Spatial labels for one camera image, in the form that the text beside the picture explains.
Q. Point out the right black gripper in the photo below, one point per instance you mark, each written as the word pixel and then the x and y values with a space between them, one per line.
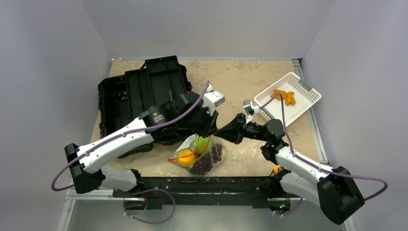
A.
pixel 240 128

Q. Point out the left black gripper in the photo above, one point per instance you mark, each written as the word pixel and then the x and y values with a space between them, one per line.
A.
pixel 210 125

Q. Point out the green cabbage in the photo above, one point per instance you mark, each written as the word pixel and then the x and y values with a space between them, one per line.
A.
pixel 201 144

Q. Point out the clear zip bag orange zipper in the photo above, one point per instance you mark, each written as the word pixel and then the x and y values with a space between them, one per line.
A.
pixel 185 145

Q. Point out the yellow orange fruit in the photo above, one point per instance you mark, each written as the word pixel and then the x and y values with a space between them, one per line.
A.
pixel 185 157

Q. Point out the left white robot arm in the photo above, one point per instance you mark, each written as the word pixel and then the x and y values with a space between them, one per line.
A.
pixel 88 163

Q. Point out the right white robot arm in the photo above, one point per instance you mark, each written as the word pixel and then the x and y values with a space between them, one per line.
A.
pixel 332 189

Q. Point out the black toolbox tray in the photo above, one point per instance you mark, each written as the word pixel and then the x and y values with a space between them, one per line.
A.
pixel 148 86

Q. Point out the orange emergency button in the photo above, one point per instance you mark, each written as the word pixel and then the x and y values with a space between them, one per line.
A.
pixel 277 169

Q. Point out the orange carrot pieces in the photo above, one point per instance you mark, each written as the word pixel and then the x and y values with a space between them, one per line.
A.
pixel 283 95

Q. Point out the white plastic basket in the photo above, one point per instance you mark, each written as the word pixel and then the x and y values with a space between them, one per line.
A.
pixel 304 99

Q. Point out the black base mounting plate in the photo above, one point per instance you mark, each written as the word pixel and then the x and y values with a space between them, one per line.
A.
pixel 257 192

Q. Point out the black plastic toolbox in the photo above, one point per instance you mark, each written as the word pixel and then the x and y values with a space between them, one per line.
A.
pixel 114 105

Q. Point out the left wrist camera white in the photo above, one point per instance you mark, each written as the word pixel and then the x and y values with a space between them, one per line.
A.
pixel 212 99

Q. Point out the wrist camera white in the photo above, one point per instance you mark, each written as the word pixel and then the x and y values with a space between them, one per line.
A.
pixel 212 99
pixel 251 110

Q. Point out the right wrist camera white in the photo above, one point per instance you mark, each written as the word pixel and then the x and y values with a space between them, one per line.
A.
pixel 251 110

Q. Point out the aluminium frame rail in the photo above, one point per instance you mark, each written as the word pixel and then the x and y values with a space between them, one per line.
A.
pixel 105 193

